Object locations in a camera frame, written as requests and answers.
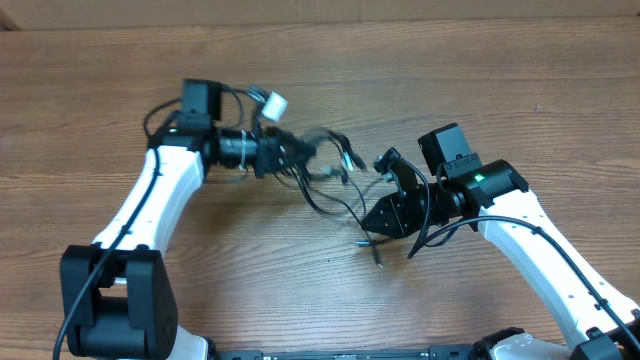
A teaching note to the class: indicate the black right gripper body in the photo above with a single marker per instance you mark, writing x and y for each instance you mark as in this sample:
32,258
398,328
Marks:
410,206

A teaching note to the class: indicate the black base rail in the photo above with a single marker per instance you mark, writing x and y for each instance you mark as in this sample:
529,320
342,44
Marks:
345,354

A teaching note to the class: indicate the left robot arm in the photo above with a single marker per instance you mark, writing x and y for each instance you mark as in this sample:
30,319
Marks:
117,298

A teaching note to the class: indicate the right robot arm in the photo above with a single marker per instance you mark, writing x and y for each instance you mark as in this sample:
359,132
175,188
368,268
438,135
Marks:
596,320

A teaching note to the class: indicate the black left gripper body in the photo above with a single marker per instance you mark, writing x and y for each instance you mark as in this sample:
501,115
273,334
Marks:
279,154

